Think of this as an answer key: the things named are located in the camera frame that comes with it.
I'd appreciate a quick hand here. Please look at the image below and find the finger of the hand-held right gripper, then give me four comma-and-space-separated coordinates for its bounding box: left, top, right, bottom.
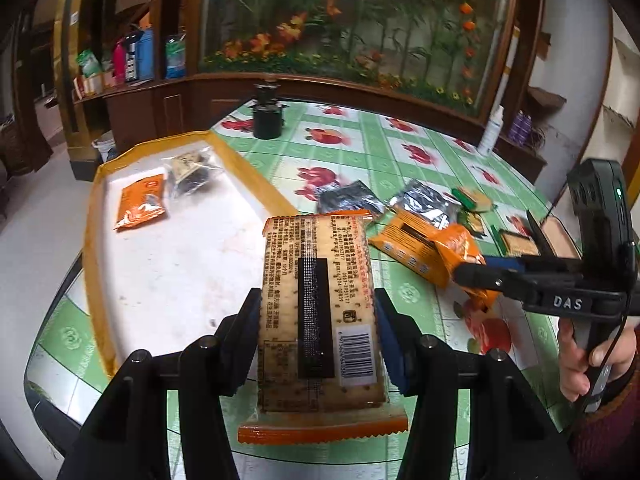
452, 261, 527, 302
481, 209, 582, 274

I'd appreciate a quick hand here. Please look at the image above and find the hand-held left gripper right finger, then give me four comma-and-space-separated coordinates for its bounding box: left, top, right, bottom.
374, 287, 581, 480

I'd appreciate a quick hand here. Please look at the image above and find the clear bag of dark snacks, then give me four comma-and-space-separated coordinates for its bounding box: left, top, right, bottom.
162, 147, 223, 200

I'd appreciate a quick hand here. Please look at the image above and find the orange biscuit packet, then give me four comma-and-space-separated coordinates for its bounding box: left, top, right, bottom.
367, 210, 451, 288

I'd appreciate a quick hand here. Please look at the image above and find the green fruit-print tablecloth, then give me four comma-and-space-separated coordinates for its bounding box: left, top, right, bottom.
25, 97, 601, 480

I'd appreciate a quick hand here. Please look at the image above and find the black round pot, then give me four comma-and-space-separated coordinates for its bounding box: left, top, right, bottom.
251, 101, 290, 140

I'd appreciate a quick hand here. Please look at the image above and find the green and blue bag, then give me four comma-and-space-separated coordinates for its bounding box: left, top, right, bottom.
165, 34, 187, 80

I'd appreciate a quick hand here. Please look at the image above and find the white bucket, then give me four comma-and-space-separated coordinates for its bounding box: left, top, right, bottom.
92, 131, 118, 163

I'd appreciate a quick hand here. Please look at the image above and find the person's right forearm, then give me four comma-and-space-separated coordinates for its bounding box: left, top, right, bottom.
570, 330, 640, 480

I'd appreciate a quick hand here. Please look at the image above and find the blue box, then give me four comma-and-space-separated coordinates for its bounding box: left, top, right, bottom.
135, 29, 155, 81

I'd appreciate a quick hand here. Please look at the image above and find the dark blue snack packet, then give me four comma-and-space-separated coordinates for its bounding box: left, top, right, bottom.
316, 180, 388, 218

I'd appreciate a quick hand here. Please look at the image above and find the red bag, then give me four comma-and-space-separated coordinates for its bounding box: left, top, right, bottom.
112, 40, 127, 86

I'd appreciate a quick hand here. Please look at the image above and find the orange-rimmed white tray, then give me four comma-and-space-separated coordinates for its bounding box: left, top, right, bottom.
82, 130, 301, 378

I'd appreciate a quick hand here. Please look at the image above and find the silver foil snack packet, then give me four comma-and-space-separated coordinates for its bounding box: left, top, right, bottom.
387, 178, 463, 231

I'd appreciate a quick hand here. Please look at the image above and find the person's right hand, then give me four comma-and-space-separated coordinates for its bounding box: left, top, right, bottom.
557, 319, 640, 404

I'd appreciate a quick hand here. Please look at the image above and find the orange-edged clear cracker packet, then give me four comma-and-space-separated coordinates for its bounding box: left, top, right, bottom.
237, 210, 410, 445

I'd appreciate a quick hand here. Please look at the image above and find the orange snack pouch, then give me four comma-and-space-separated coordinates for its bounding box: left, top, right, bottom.
112, 174, 168, 232

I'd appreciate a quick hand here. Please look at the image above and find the small green snack packet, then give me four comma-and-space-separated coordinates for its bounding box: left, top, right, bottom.
457, 210, 488, 236

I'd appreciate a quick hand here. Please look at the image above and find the white spray bottle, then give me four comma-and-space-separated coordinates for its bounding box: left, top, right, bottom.
477, 105, 505, 157

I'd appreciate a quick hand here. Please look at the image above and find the wooden shelf unit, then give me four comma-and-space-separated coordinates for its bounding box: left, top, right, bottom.
60, 0, 201, 181

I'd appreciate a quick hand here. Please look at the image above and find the dark green-edged cracker packet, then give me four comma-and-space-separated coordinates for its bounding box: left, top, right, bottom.
492, 227, 543, 258

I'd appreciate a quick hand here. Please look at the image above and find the small black container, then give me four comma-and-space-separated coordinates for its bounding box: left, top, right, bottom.
254, 81, 282, 106

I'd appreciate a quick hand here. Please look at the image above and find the orange snack packet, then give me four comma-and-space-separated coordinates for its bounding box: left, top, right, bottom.
432, 224, 501, 311

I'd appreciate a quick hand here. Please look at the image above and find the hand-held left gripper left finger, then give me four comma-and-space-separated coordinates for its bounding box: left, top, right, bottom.
57, 287, 263, 480

